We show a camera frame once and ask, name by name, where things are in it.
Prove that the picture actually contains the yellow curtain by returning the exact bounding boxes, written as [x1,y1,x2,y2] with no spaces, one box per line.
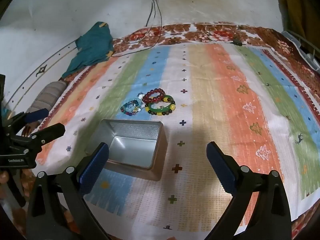
[275,0,320,63]

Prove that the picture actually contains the red bead bracelet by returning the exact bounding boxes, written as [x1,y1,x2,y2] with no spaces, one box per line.
[142,88,165,104]

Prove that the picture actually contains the striped rolled pillow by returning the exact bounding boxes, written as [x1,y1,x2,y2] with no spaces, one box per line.
[26,81,67,113]

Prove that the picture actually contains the pale stone bead bracelet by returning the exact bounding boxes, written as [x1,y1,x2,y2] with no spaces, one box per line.
[135,92,148,112]

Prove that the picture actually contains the dark and yellow bead bracelet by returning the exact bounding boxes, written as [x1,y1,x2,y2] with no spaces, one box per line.
[145,97,177,117]

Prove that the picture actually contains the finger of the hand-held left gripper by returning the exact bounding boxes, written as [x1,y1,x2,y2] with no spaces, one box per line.
[7,108,49,130]
[27,123,66,153]

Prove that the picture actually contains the colourful striped mat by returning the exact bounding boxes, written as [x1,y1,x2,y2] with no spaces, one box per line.
[41,41,320,230]

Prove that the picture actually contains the teal cloth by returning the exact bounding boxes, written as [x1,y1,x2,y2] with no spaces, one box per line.
[61,21,114,79]

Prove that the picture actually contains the silver metal tin box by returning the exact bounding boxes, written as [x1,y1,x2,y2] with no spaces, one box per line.
[85,119,168,182]

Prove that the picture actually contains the green jade bangle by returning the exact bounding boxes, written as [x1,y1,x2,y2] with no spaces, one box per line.
[147,94,175,112]

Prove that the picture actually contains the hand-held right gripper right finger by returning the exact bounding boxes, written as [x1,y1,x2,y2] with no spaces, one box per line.
[206,141,293,240]

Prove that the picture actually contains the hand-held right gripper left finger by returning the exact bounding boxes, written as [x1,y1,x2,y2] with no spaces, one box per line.
[26,142,110,240]

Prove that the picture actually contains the blue multicolour bead bracelet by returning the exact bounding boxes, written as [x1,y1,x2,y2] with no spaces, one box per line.
[120,100,140,117]

